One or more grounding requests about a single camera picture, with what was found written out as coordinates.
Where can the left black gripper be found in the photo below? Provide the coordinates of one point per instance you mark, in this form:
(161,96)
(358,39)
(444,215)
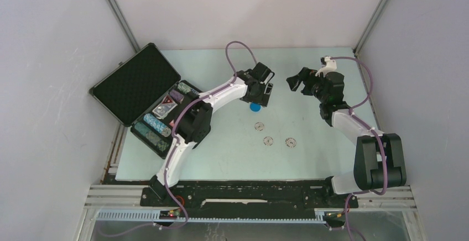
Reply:
(262,98)

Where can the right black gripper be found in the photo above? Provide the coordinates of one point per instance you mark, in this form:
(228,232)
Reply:
(308,76)

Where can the blue round chip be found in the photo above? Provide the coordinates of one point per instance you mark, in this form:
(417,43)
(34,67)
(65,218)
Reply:
(255,107)

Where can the white poker chip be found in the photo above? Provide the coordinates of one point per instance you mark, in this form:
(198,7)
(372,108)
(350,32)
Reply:
(259,126)
(290,142)
(268,141)

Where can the all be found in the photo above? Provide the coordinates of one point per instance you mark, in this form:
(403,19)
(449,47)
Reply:
(168,101)

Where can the clear round dealer button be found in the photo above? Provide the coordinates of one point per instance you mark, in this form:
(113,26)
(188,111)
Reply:
(161,111)

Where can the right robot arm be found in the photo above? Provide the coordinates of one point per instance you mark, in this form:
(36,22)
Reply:
(379,161)

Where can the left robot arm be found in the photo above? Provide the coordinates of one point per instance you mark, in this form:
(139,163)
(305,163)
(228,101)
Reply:
(192,122)

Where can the black poker set case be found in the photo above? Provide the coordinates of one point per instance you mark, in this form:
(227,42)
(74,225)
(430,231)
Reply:
(136,87)

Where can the green and blue chip stack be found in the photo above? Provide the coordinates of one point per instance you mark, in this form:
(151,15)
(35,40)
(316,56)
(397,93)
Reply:
(184,89)

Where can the purple and orange chip stack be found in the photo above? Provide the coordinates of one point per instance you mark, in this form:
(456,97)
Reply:
(177,96)

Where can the blue playing card deck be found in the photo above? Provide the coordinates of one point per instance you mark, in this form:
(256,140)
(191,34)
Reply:
(164,107)

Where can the light blue chip stack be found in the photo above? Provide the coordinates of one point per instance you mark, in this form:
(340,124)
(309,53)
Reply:
(157,125)

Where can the teal green chip stack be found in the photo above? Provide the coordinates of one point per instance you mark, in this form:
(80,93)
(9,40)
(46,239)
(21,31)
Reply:
(153,139)

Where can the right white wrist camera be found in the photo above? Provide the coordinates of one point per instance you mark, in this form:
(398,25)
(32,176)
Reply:
(327,65)

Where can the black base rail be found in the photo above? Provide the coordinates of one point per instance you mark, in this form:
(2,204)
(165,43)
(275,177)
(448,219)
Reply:
(254,199)

